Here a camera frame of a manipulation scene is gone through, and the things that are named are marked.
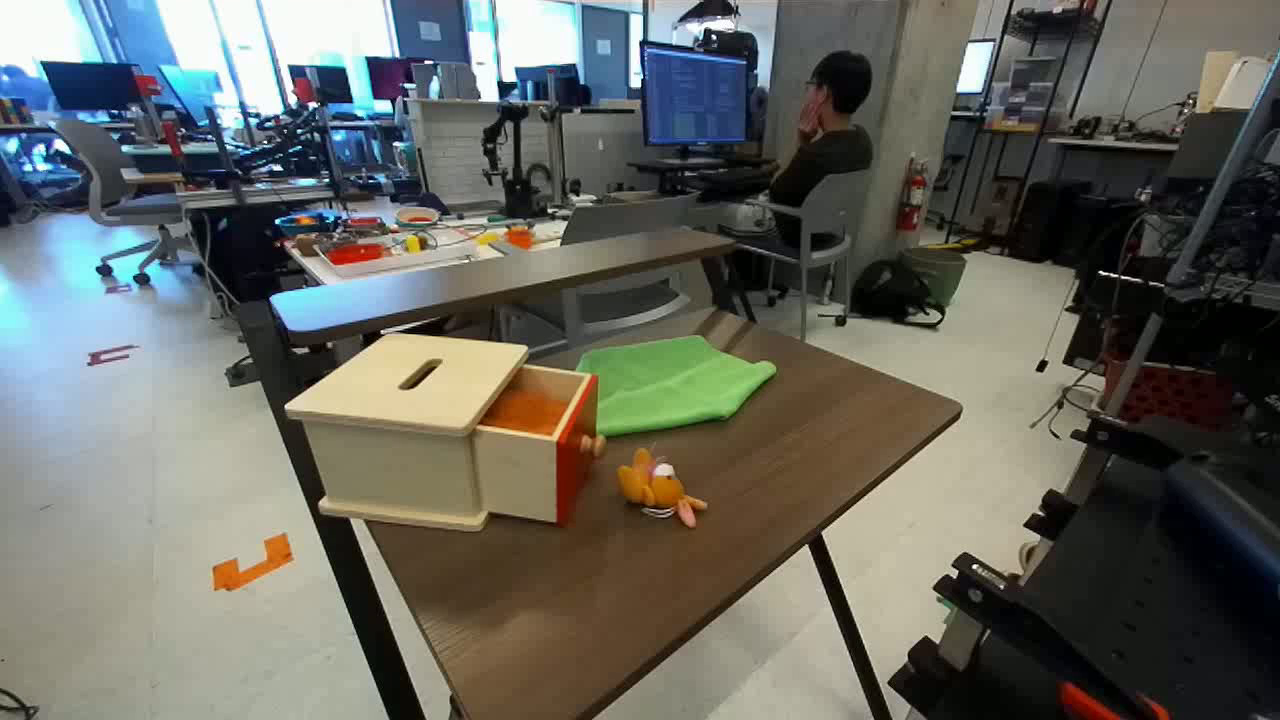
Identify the green cloth towel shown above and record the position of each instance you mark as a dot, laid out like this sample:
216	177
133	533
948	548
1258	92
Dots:
667	385

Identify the pale wooden plank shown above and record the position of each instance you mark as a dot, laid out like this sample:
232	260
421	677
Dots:
720	331

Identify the orange plush toy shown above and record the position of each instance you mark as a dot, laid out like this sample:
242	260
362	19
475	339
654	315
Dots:
645	481

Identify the wooden drawer orange front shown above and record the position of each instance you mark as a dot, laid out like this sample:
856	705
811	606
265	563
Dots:
521	467

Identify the grey desk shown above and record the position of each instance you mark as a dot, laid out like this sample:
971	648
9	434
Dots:
507	275

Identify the dark wood table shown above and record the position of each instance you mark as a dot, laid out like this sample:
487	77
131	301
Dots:
763	493

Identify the pale wooden box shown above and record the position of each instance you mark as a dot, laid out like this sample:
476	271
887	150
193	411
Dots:
400	447

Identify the black backpack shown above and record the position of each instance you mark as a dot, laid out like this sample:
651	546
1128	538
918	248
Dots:
890	289

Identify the white table with colourful toys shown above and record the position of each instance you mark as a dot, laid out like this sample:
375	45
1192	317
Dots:
400	246

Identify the large computer monitor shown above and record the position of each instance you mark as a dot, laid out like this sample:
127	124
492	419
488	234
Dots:
693	96

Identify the seated person dark sweater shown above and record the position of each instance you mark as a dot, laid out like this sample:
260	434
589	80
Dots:
824	155

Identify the red fire extinguisher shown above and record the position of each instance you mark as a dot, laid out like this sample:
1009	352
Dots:
913	203

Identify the green bag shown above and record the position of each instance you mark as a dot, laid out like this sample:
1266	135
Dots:
944	275

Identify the black storage shelf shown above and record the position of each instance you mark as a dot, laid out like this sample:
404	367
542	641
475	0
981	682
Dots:
1027	92

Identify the red crate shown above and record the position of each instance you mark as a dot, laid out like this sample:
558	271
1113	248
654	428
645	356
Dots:
1169	393

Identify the grey office swivel chair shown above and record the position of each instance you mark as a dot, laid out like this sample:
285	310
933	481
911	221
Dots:
127	203

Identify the grey metal pole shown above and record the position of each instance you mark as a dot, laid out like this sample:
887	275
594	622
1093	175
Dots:
1185	246

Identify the small dark monitor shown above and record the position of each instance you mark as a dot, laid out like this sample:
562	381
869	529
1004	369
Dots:
90	85

